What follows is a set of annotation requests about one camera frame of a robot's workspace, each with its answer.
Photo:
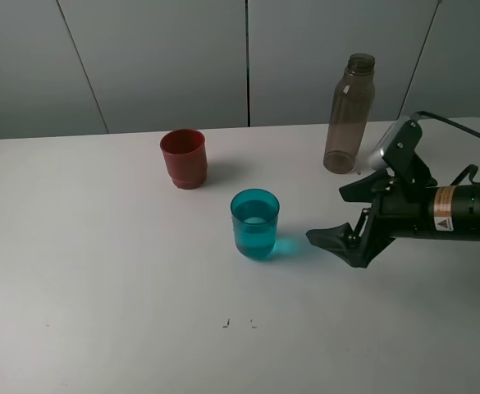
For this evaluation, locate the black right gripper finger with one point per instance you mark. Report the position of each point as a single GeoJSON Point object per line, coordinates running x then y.
{"type": "Point", "coordinates": [369, 189]}
{"type": "Point", "coordinates": [340, 241]}

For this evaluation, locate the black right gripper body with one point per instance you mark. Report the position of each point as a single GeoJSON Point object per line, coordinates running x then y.
{"type": "Point", "coordinates": [402, 213]}

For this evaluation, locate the smoky brown plastic bottle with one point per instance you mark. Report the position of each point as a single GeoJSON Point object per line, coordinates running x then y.
{"type": "Point", "coordinates": [352, 101]}

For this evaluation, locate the teal translucent plastic cup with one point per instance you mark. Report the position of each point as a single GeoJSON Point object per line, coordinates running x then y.
{"type": "Point", "coordinates": [254, 214]}

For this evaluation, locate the red plastic cup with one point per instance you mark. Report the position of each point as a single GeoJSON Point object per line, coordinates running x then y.
{"type": "Point", "coordinates": [185, 157]}

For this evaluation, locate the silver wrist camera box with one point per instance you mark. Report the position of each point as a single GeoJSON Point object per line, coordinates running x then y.
{"type": "Point", "coordinates": [376, 158]}

